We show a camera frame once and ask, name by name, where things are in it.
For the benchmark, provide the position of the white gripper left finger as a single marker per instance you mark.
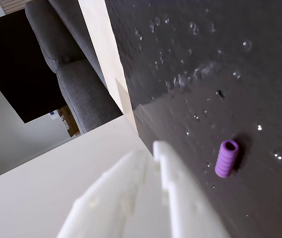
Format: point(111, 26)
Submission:
point(111, 198)

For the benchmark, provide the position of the black flat panel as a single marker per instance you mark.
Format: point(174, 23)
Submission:
point(17, 67)

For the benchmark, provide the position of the brown cardboard box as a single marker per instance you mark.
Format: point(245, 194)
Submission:
point(69, 120)

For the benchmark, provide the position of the grey fabric sofa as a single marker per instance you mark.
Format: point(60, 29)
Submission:
point(76, 74)

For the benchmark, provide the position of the purple ribbed pen grip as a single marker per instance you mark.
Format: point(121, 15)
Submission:
point(226, 160)

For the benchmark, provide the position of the dark grey table mat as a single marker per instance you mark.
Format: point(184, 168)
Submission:
point(205, 86)

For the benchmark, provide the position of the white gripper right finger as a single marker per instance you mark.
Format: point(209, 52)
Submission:
point(180, 193)

